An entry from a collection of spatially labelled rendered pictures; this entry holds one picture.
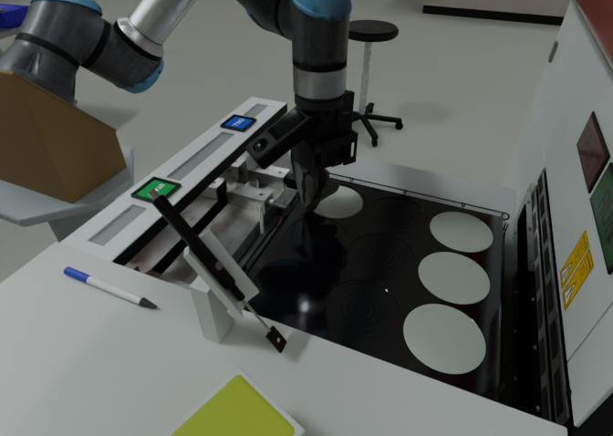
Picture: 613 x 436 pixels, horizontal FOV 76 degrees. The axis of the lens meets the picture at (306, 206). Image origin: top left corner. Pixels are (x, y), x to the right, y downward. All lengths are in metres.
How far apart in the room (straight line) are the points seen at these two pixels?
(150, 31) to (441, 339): 0.84
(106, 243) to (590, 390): 0.56
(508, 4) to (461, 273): 5.93
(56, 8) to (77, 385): 0.74
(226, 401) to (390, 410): 0.16
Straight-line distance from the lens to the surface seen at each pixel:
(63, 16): 0.99
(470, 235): 0.70
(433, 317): 0.56
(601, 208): 0.49
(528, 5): 6.45
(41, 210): 0.99
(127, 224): 0.64
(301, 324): 0.53
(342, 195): 0.73
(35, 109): 0.89
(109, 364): 0.47
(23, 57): 0.96
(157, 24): 1.00
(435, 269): 0.62
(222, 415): 0.34
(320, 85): 0.55
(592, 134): 0.59
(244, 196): 0.72
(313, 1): 0.52
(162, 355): 0.46
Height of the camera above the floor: 1.34
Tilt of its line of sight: 38 degrees down
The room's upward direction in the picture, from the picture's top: straight up
